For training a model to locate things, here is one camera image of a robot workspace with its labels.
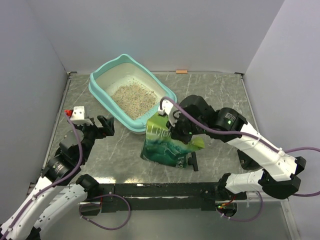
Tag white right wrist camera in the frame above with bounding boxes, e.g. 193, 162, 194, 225
157, 100, 181, 127

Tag beige cat litter granules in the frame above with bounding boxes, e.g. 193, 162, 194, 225
111, 83, 158, 120

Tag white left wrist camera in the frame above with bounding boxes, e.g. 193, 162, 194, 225
70, 106, 93, 126

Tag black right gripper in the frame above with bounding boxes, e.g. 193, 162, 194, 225
166, 110, 206, 144

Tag small black T-shaped part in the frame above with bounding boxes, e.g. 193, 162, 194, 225
187, 152, 199, 172

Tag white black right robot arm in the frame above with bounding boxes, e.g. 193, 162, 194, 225
162, 95, 306, 200

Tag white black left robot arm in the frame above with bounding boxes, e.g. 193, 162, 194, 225
0, 115, 115, 240

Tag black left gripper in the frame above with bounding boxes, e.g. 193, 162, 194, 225
68, 114, 115, 162

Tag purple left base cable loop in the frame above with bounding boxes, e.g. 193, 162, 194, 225
78, 193, 132, 230

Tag green cat litter bag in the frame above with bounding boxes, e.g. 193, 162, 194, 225
140, 113, 205, 168

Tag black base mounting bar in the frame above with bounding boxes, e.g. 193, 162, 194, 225
85, 182, 247, 213

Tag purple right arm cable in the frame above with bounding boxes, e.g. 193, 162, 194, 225
159, 96, 320, 198

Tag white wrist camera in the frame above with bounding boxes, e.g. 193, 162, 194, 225
70, 106, 93, 126
157, 100, 181, 127

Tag orange tape piece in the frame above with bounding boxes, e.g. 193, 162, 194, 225
175, 70, 188, 74

